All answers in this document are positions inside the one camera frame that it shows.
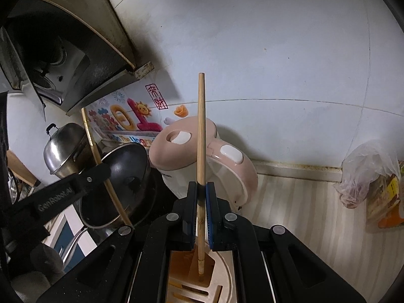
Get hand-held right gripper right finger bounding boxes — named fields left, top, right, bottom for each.
left=205, top=181, right=368, bottom=303

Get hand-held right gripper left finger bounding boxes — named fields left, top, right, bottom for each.
left=36, top=181, right=203, bottom=303

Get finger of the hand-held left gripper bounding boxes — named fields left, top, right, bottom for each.
left=12, top=163, right=112, bottom=225

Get beige utensil holder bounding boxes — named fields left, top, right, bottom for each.
left=166, top=235, right=238, bottom=303

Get black wok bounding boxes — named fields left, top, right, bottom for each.
left=62, top=142, right=153, bottom=261

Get blue white cabinet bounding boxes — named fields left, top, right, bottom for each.
left=42, top=210, right=96, bottom=260

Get steel pot with lid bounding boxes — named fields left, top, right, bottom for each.
left=43, top=123, right=96, bottom=180

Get wooden board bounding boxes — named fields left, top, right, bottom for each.
left=6, top=149, right=42, bottom=187

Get pink electric kettle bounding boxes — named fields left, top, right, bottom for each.
left=148, top=116, right=259, bottom=213

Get colourful printed poster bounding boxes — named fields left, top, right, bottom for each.
left=83, top=70, right=190, bottom=148

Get clear plastic bag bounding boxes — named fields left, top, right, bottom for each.
left=334, top=139, right=402, bottom=210

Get orange snack packet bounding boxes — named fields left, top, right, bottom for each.
left=366, top=160, right=404, bottom=235

